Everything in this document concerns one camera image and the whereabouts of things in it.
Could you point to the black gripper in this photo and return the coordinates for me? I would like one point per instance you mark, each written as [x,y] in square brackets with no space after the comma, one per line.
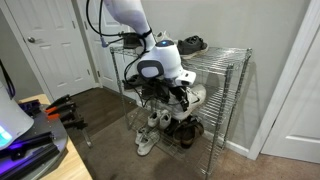
[157,89]

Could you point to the white sneaker with green insole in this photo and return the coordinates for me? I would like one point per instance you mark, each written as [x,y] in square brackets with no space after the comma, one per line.
[196,96]

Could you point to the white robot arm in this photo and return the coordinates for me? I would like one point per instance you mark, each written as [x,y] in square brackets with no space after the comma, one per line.
[158,59]

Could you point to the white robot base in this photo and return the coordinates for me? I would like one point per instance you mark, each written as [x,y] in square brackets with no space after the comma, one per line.
[14,122]

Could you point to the small white shoes bottom shelf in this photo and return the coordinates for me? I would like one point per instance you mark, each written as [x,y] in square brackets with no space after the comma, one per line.
[159,118]

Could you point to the brown shoes bottom shelf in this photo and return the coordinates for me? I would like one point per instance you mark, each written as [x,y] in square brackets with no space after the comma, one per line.
[186,132]

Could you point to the black sneaker on top shelf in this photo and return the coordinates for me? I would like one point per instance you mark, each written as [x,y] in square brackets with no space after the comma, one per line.
[191,47]

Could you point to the white sneaker on top shelf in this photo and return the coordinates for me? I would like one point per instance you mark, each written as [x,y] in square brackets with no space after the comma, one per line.
[162,35]

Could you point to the dark grey slip-on shoe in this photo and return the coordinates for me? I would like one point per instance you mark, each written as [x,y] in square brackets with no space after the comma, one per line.
[131,41]

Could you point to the white sneaker pair on floor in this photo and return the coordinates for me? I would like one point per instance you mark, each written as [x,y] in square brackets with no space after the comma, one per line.
[145,140]

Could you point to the white door right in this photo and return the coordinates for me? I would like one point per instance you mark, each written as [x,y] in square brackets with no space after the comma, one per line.
[291,124]

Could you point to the orange black clamps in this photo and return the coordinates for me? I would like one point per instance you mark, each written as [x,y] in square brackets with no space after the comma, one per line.
[66,111]

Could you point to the white panel door left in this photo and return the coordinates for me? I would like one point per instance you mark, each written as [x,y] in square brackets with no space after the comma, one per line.
[51,32]

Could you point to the chrome wire shelf rack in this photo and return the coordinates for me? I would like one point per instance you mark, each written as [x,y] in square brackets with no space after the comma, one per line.
[221,71]

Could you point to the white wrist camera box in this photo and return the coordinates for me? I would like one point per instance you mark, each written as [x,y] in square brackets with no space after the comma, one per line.
[185,78]

